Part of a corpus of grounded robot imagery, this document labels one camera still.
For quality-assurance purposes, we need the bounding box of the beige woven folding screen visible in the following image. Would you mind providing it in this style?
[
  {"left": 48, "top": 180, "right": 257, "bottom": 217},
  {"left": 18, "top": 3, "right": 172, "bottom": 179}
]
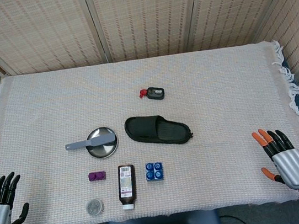
[{"left": 0, "top": 0, "right": 299, "bottom": 116}]

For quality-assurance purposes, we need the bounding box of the brown bottle with white cap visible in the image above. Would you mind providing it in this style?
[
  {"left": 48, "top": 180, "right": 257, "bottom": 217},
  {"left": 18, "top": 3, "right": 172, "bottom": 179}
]
[{"left": 114, "top": 163, "right": 141, "bottom": 212}]

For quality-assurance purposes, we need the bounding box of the round steel plate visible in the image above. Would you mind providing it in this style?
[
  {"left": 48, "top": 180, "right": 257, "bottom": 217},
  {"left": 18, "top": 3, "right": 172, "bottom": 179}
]
[{"left": 84, "top": 124, "right": 122, "bottom": 162}]

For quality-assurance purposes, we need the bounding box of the black bottle with red cap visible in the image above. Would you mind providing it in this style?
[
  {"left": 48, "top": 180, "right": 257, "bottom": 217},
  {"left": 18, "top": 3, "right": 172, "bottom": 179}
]
[{"left": 138, "top": 85, "right": 167, "bottom": 102}]

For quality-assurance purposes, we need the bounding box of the clear round lidded container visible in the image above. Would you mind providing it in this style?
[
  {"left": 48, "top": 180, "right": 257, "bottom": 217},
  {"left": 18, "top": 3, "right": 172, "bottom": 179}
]
[{"left": 84, "top": 197, "right": 106, "bottom": 218}]

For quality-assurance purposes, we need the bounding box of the grey spatula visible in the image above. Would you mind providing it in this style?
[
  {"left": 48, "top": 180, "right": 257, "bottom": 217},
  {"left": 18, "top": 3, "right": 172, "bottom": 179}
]
[{"left": 64, "top": 133, "right": 118, "bottom": 152}]

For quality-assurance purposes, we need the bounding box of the white woven tablecloth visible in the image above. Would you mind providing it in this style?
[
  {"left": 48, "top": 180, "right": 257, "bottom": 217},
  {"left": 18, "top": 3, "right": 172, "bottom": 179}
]
[{"left": 0, "top": 35, "right": 299, "bottom": 224}]

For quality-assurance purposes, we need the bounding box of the blue building block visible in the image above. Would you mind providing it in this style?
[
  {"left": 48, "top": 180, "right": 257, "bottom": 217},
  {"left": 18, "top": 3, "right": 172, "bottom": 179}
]
[{"left": 144, "top": 161, "right": 165, "bottom": 183}]

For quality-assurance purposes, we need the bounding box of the black floor cable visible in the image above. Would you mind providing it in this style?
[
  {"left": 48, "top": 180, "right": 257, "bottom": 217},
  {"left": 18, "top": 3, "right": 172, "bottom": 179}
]
[{"left": 218, "top": 211, "right": 252, "bottom": 224}]

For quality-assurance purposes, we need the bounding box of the black slipper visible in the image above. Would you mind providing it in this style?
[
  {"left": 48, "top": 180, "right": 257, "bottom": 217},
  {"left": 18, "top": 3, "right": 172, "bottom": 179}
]
[{"left": 123, "top": 109, "right": 195, "bottom": 151}]

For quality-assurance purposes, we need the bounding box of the purple plastic case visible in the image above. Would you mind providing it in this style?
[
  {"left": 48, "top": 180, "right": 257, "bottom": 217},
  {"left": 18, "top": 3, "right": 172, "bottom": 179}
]
[{"left": 87, "top": 170, "right": 107, "bottom": 183}]

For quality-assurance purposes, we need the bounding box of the right orange-tipped robot hand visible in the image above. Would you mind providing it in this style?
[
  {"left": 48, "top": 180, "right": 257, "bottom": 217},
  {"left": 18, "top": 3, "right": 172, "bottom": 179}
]
[{"left": 251, "top": 124, "right": 299, "bottom": 194}]

